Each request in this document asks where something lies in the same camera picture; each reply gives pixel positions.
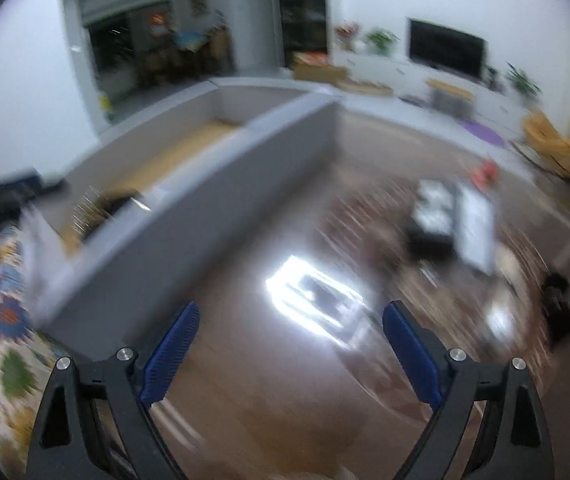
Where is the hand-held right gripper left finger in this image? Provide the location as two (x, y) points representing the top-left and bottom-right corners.
(27, 301), (201, 480)

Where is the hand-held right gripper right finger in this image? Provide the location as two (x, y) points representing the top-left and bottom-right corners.
(382, 301), (556, 480)

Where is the red foil gift pouch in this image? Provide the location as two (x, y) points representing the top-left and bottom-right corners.
(470, 159), (502, 187)

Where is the black box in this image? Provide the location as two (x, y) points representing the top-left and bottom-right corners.
(404, 179), (462, 262)

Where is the white box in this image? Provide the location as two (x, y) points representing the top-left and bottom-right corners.
(454, 184), (497, 276)

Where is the small black object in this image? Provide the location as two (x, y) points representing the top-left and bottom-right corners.
(539, 272), (570, 352)

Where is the printed colourful blanket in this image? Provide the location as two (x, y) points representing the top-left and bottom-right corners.
(0, 225), (68, 463)

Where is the grey sofa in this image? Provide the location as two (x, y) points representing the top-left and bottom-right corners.
(30, 77), (340, 347)

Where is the purple mat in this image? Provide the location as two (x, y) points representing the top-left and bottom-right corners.
(458, 119), (507, 147)

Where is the wooden bench with metal legs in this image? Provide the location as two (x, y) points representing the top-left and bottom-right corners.
(425, 79), (474, 116)

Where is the white TV cabinet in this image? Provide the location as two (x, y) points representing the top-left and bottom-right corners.
(332, 52), (531, 127)

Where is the leafy potted plant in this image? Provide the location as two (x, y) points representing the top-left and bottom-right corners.
(505, 62), (542, 97)

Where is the cardboard box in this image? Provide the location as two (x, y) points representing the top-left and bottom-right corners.
(292, 52), (349, 84)

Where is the black television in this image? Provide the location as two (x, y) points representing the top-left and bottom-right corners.
(407, 18), (487, 81)

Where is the dining table with blue cloth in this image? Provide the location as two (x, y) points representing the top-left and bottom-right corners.
(171, 30), (212, 55)

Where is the bushy green potted plant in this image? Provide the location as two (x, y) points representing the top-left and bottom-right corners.
(365, 27), (399, 56)

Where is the vase with red flowers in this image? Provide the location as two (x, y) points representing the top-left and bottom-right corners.
(335, 21), (362, 52)

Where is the black display cabinet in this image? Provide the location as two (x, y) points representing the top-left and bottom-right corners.
(275, 0), (327, 68)

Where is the red wall poster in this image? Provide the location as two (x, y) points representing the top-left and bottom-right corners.
(150, 11), (172, 37)

